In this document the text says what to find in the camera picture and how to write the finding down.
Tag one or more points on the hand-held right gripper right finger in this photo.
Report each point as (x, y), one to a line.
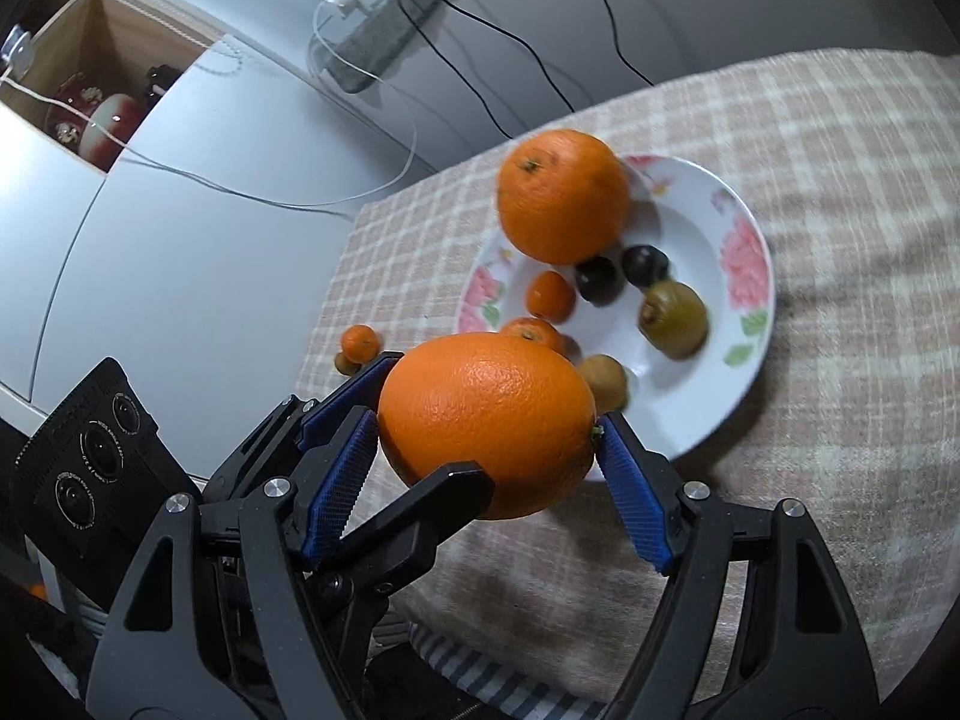
(634, 495)

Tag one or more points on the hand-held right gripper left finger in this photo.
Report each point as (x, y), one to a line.
(341, 480)

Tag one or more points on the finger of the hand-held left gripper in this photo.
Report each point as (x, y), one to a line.
(337, 405)
(420, 517)

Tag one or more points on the floral white plate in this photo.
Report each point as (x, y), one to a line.
(697, 390)

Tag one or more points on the large oval orange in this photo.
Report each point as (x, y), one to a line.
(487, 405)

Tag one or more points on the small mandarin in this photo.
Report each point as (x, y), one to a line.
(550, 292)
(534, 330)
(360, 343)

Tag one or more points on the dark round fruit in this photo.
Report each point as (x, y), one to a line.
(598, 279)
(645, 264)

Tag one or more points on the large round orange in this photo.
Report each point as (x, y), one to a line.
(562, 195)

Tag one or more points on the small brown kiwi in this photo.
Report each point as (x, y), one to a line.
(345, 365)

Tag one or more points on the grey striped cloth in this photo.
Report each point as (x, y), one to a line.
(510, 667)

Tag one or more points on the white cabinet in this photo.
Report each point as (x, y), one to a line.
(187, 277)

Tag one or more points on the red and white vase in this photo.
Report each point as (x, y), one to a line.
(105, 127)

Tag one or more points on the dark teapot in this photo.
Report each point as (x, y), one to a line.
(159, 81)

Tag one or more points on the grey windowsill cover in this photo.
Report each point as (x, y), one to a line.
(390, 22)

